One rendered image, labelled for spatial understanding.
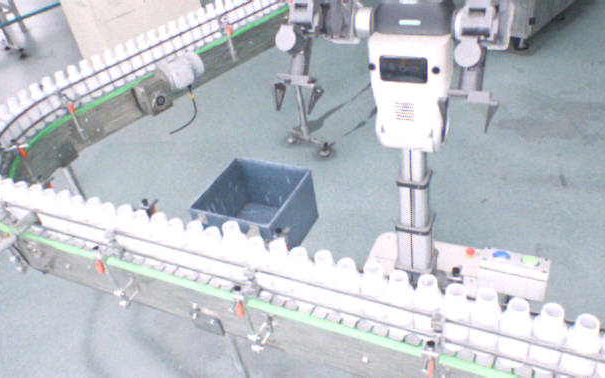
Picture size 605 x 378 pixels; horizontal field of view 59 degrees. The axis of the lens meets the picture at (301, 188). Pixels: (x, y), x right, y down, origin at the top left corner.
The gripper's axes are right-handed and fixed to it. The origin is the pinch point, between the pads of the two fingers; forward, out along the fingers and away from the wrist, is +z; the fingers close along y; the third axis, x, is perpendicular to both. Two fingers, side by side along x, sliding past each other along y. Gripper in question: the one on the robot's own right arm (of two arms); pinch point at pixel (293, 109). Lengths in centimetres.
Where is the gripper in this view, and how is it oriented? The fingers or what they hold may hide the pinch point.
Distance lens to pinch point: 149.6
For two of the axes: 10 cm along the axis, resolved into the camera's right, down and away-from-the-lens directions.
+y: 8.8, 1.7, -4.5
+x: 4.6, -0.5, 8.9
